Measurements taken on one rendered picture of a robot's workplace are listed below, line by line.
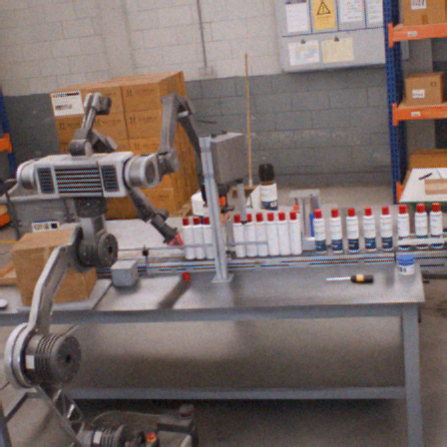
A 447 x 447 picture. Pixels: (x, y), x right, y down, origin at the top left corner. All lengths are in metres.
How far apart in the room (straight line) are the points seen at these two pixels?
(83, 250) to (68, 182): 0.29
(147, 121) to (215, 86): 1.48
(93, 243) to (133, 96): 3.92
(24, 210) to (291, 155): 3.30
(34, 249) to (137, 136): 3.69
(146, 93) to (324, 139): 2.10
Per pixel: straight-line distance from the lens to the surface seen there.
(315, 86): 7.75
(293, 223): 3.36
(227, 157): 3.20
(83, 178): 2.92
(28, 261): 3.33
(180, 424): 3.38
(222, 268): 3.35
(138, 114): 6.82
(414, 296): 3.05
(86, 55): 8.69
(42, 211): 5.73
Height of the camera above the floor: 2.08
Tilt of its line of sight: 17 degrees down
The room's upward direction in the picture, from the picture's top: 7 degrees counter-clockwise
